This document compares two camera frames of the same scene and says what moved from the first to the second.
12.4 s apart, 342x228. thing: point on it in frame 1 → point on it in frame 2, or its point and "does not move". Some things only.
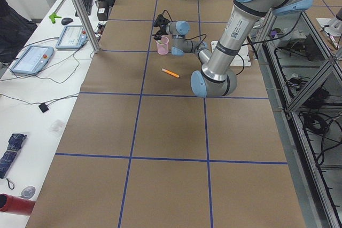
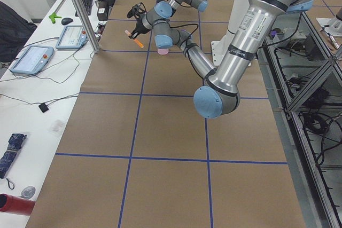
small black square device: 43,107 does not move
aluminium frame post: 83,10 does not move
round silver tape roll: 28,191 does not move
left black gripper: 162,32 → 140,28
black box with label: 102,13 does not move
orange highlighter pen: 170,72 → 135,40
